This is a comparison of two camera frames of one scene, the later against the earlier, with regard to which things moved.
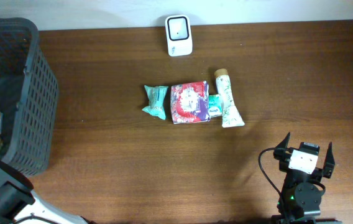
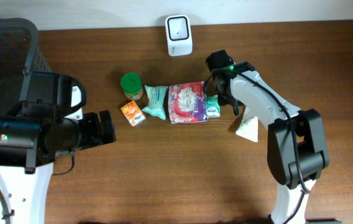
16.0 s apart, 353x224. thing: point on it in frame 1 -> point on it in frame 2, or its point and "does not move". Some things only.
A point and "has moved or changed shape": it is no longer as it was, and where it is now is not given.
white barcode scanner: (179, 35) does not move
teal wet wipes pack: (156, 103) does not move
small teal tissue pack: (215, 105) does not move
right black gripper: (327, 168) -> (224, 101)
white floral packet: (231, 116) has moved or changed shape
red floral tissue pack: (190, 102) does not move
